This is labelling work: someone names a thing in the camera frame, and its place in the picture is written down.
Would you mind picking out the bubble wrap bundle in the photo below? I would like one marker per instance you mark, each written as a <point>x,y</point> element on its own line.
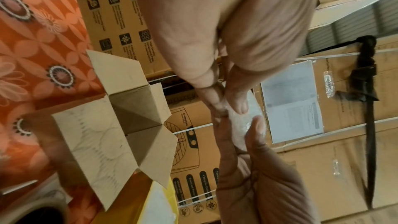
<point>158,210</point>

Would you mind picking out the small cardboard box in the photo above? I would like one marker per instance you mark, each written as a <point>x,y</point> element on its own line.
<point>99,139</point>

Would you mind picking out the person's right hand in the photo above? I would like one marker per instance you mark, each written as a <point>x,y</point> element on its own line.
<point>261,193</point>

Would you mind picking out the tape dispenser with tape roll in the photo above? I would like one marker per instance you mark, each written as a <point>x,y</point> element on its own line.
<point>31,208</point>

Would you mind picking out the clear drinking glass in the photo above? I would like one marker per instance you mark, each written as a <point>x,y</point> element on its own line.
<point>244,127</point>

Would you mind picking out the orange floral tablecloth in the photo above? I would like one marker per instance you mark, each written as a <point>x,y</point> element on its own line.
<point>37,46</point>

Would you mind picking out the white paper document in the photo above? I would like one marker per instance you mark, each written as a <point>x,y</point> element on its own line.
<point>289,100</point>

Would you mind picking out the stack of Crompton cartons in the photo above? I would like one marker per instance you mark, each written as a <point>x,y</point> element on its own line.
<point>348,169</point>

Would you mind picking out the person's left hand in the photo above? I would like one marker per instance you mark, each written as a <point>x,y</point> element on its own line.
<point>249,6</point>

